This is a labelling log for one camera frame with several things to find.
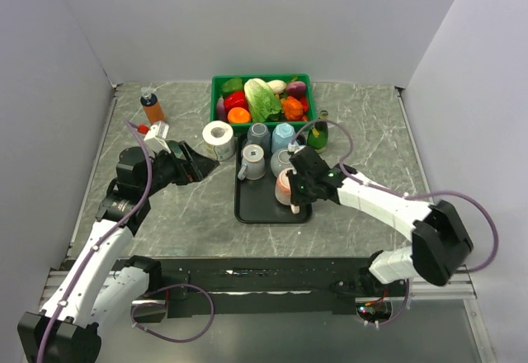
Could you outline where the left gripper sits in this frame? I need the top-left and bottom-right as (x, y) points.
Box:
(140, 140), (219, 197)

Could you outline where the pink mug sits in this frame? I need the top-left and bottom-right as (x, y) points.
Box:
(275, 167), (300, 215)

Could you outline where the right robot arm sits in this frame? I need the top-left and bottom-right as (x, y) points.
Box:
(234, 147), (474, 296)

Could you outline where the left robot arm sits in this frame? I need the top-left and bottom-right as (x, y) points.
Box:
(17, 141), (219, 362)

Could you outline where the grey mug white rim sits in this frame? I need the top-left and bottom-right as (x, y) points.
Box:
(270, 148), (292, 177)

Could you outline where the pale grey mug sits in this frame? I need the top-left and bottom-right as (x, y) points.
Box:
(237, 144), (266, 181)

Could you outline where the light blue mug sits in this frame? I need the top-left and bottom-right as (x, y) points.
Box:
(271, 123), (295, 153)

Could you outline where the grey-blue mug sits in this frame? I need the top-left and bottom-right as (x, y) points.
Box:
(247, 123), (271, 152)

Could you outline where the black tray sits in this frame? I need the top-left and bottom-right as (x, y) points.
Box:
(234, 134), (313, 224)

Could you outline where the green glass bottle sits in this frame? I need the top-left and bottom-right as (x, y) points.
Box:
(307, 110), (329, 153)

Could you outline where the purple eggplant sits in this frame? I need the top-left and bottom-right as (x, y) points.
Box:
(215, 97), (228, 122)

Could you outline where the orange tomato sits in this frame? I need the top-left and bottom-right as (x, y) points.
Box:
(228, 107), (252, 124)

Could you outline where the orange spray bottle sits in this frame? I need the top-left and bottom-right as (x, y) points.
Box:
(140, 87), (166, 124)

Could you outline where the red bell pepper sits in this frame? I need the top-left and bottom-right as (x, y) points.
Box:
(224, 91), (248, 113)

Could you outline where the orange bumpy pumpkin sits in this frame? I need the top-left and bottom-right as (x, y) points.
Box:
(282, 97), (304, 121)

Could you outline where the green bell pepper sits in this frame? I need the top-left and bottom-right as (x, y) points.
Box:
(220, 78), (243, 97)

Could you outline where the green plastic crate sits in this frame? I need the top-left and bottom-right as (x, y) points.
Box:
(210, 73), (318, 135)

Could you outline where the red chili pepper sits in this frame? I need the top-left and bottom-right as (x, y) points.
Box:
(299, 97), (309, 122)

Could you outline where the napa cabbage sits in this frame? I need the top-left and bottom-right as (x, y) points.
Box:
(244, 78), (282, 123)

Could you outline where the purple onion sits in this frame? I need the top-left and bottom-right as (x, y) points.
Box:
(285, 81), (307, 98)

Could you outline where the white potato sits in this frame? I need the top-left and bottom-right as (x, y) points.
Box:
(267, 79), (287, 94)

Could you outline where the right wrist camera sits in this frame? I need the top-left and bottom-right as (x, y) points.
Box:
(287, 141), (306, 155)

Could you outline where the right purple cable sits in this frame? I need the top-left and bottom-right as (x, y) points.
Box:
(288, 119), (500, 331)

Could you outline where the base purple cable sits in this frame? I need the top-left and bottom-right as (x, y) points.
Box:
(130, 283), (216, 342)

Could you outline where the aluminium rail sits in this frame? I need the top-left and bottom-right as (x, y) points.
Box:
(39, 270), (477, 309)

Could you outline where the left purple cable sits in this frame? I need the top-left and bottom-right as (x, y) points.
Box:
(35, 120), (154, 363)

